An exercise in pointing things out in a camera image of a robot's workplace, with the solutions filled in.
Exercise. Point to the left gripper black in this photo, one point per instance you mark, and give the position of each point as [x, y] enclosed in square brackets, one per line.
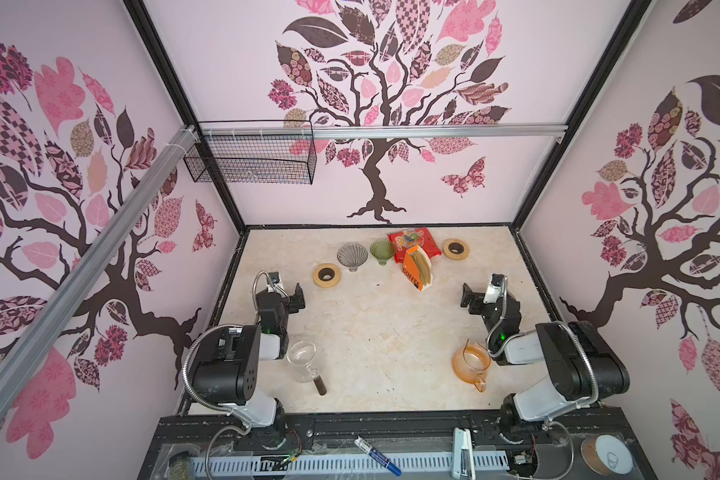
[291, 299]

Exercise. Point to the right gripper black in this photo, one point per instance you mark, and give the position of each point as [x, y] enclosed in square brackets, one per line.
[473, 298]

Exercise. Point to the clear glass carafe brown handle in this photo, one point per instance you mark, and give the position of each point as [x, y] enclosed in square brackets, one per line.
[303, 358]

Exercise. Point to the orange coffee filter pack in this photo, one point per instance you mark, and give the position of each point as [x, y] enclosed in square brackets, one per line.
[417, 268]

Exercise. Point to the clear ribbed glass dripper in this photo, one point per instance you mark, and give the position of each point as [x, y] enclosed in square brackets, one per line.
[352, 256]

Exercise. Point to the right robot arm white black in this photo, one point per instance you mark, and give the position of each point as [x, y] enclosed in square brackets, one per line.
[582, 369]

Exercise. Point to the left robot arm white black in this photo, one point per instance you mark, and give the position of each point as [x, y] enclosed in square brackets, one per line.
[220, 372]

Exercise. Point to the green glass dripper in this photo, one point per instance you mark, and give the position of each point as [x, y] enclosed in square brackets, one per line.
[382, 251]

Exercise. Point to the orange glass pitcher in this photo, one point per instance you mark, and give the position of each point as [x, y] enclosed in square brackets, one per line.
[471, 363]

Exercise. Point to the red snack bag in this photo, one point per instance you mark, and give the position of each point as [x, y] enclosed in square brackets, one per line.
[406, 239]

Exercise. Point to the blue white marker pen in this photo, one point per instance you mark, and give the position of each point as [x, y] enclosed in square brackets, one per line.
[385, 462]

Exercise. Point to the brown tape roll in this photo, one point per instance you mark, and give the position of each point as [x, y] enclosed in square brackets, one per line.
[607, 455]

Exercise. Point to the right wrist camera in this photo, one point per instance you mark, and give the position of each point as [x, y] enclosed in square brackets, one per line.
[497, 289]

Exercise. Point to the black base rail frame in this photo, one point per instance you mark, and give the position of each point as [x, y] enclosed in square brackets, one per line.
[549, 452]

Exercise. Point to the black wire basket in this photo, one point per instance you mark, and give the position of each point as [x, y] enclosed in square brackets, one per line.
[254, 151]

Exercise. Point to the white slotted cable duct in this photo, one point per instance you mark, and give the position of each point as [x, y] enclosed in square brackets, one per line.
[351, 463]

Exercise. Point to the back aluminium rail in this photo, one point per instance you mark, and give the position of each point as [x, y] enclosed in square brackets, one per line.
[383, 132]

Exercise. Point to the aluminium rail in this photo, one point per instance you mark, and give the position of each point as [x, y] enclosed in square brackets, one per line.
[22, 361]
[383, 132]

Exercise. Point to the left aluminium rail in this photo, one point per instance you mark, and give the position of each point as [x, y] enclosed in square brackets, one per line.
[22, 361]

